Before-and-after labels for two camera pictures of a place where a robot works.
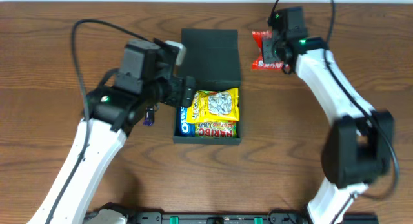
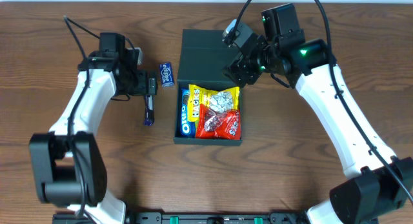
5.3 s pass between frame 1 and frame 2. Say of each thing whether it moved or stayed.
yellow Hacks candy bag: stayed
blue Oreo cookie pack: stayed
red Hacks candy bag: moved
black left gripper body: moved
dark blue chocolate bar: stayed
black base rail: stayed
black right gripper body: moved
